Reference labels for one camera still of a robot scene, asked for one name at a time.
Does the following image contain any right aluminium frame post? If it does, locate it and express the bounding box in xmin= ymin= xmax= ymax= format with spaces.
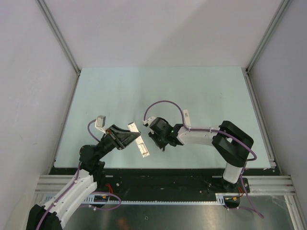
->
xmin=245 ymin=0 xmax=293 ymax=74

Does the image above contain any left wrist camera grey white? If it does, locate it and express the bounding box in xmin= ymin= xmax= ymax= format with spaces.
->
xmin=95 ymin=115 xmax=106 ymax=133

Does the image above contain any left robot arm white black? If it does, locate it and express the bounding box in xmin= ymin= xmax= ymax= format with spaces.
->
xmin=26 ymin=125 xmax=141 ymax=230

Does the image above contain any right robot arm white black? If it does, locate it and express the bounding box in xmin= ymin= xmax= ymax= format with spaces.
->
xmin=143 ymin=116 xmax=254 ymax=193

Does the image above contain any white remote control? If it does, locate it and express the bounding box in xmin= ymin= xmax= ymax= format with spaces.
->
xmin=128 ymin=122 xmax=150 ymax=158

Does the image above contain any white battery cover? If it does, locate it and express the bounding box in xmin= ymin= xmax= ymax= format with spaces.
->
xmin=183 ymin=109 xmax=191 ymax=127

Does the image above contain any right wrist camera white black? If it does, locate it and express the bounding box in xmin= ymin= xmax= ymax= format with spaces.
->
xmin=142 ymin=116 xmax=156 ymax=127

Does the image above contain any aluminium frame post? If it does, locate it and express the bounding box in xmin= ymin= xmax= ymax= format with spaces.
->
xmin=245 ymin=0 xmax=293 ymax=74
xmin=35 ymin=0 xmax=81 ymax=76

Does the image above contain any white slotted cable duct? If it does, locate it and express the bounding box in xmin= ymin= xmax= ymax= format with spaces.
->
xmin=43 ymin=193 xmax=240 ymax=206

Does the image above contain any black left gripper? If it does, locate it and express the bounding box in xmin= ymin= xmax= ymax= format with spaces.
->
xmin=96 ymin=124 xmax=141 ymax=161

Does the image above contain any left aluminium frame post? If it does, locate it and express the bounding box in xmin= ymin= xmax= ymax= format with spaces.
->
xmin=35 ymin=0 xmax=81 ymax=76

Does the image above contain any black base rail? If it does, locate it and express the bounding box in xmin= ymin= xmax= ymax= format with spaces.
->
xmin=47 ymin=167 xmax=281 ymax=202

